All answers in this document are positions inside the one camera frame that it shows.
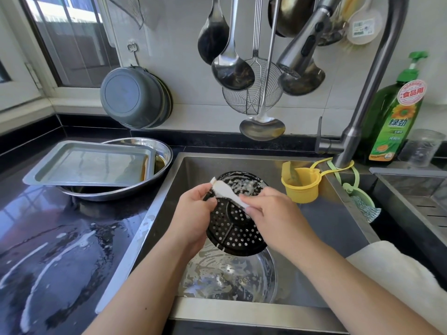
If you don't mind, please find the person's left hand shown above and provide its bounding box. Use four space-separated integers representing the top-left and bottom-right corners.
165 183 219 261

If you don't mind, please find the person's right hand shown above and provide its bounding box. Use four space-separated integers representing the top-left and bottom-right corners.
237 187 322 261

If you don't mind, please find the black round steamer rack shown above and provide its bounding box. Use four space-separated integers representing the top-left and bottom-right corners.
203 170 270 257

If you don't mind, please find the white cleaning brush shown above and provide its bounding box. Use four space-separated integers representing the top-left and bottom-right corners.
210 177 249 211

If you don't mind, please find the round steel pan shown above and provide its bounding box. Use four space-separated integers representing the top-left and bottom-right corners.
178 241 278 304

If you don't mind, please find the person's left forearm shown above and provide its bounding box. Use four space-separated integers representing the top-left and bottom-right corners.
82 241 203 335

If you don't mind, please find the person's right forearm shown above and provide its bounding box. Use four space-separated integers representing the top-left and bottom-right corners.
293 237 441 335

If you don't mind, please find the yellow hanging sink cup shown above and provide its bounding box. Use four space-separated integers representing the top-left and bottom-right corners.
281 158 355 204

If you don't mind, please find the stainless steel sink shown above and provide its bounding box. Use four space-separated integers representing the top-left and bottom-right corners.
94 152 381 334

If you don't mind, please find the round steel basin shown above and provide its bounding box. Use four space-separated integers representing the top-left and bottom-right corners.
59 136 173 202

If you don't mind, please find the green hanging sponge holder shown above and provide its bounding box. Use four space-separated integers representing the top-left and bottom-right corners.
328 161 382 224

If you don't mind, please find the rectangular steel tray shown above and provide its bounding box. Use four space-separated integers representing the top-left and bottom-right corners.
22 140 156 188

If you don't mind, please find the dark green hanging basin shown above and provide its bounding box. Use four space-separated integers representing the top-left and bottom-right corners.
156 74 174 125

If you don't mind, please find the grey hanging basin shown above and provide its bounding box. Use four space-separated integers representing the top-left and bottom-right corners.
100 66 166 130

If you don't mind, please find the white dish rag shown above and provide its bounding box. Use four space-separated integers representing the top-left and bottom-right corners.
347 241 447 335

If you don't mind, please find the steel soup ladle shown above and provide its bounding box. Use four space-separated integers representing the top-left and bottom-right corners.
211 0 257 91

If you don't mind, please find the green dish soap bottle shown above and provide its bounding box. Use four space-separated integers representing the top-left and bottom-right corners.
361 51 429 163

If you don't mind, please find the clear plastic cup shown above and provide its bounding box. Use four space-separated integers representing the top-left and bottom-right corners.
398 129 446 169

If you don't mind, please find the hanging steel ladles and skimmer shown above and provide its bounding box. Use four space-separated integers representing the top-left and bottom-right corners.
197 0 231 66

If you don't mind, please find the steel gooseneck faucet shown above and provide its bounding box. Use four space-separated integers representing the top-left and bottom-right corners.
277 0 410 168

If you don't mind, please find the white dish brush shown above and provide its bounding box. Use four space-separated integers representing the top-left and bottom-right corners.
345 0 385 46

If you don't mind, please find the white hanging cloth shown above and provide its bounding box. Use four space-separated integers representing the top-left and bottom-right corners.
98 0 158 31

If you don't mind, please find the yellow dish brush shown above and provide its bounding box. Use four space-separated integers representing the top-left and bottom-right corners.
339 0 367 25

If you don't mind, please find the yellow-handled steel ladle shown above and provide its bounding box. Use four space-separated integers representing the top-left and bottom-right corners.
239 0 286 141

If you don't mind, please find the wire mesh skimmer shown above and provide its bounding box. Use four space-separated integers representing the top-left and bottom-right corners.
222 0 284 116

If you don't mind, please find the steel wall hook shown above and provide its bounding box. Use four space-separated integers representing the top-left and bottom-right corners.
126 41 141 69

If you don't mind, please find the orange-handled brass ladle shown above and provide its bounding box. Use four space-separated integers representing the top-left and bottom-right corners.
267 0 317 38

